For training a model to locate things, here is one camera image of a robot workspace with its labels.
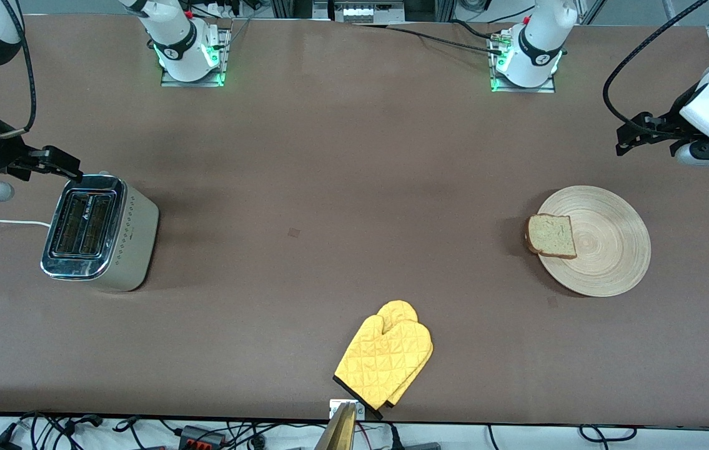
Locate round wooden plate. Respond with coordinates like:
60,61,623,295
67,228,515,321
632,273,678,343
535,186,652,298

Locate bread slice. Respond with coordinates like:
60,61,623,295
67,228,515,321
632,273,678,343
525,214,578,259

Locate silver two-slot toaster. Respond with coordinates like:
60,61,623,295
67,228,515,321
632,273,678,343
41,172,160,293

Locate white power strip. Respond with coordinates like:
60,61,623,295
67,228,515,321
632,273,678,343
333,1,406,23

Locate red black connector block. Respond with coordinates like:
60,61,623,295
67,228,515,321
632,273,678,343
178,425,227,450

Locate yellow quilted oven mitt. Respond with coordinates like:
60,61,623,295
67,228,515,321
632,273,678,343
333,300,434,421

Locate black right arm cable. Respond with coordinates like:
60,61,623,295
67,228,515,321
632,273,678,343
0,0,37,137

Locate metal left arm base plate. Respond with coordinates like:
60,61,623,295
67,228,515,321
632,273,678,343
490,30,557,94

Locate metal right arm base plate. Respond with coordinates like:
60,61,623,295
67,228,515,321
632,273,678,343
161,27,231,88

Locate black cable on table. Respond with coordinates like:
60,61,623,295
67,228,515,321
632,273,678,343
354,22,506,57

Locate black cable with plug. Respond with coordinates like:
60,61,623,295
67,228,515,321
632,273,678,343
62,413,105,433

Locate aluminium profile frame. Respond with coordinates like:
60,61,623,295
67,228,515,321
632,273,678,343
270,0,456,23

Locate black cable loop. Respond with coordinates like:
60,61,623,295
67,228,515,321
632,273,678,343
579,424,638,443

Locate small white bracket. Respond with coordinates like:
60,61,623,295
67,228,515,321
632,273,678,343
329,399,366,420

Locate gold camera mount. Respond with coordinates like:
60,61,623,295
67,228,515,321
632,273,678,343
314,402,357,450

